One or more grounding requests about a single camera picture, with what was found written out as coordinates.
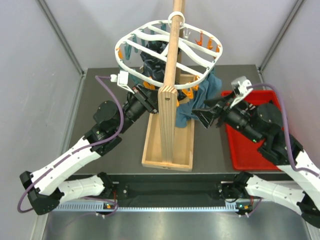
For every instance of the red plastic tray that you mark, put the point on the red plastic tray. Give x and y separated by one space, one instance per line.
255 133

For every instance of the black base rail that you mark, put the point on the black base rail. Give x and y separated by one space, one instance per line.
175 190

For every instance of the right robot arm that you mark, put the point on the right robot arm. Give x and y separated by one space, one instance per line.
304 201

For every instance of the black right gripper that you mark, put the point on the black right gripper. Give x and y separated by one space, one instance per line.
222 109

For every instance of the blue ribbed sock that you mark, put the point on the blue ribbed sock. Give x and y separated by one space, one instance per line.
208 89

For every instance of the wooden hanger stand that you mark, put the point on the wooden hanger stand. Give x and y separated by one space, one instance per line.
162 150

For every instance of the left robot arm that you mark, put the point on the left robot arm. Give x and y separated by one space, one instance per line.
49 186

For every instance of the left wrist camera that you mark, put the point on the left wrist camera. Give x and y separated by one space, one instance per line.
121 79

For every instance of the white round clip hanger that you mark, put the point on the white round clip hanger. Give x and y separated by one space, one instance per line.
169 31

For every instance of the black patterned sock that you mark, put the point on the black patterned sock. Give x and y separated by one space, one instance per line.
152 66

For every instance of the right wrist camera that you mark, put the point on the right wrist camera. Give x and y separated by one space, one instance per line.
241 88

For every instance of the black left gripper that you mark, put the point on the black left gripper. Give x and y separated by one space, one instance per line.
149 97

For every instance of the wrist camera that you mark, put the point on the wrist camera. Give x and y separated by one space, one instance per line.
121 79
241 88

